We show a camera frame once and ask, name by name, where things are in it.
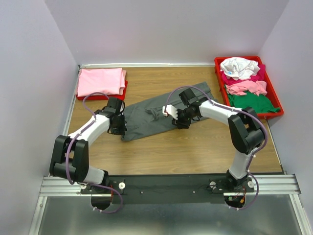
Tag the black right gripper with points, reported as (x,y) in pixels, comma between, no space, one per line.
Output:
(179,123)

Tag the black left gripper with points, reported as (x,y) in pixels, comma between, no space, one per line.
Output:
(121,131)

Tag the grey t shirt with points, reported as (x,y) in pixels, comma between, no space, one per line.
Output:
(145,118)

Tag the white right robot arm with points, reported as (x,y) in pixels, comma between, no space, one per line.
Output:
(248,134)

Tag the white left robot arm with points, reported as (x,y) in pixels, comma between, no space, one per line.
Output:
(70,156)

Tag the folded red t shirt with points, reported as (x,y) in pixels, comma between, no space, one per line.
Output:
(102,97)

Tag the folded pink t shirt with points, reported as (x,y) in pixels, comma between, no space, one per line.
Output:
(107,81)

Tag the light pink t shirt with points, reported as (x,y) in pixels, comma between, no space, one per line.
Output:
(257,88)

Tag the red plastic bin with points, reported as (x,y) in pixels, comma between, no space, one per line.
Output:
(272,96)

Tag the white t shirt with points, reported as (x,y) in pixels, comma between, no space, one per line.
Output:
(238,68)

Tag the green t shirt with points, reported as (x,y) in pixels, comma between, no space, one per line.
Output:
(260,103)

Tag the magenta t shirt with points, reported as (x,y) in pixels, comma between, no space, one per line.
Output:
(258,77)

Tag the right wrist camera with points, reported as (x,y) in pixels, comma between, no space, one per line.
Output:
(170,111)

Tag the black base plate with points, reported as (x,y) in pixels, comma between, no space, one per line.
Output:
(172,189)

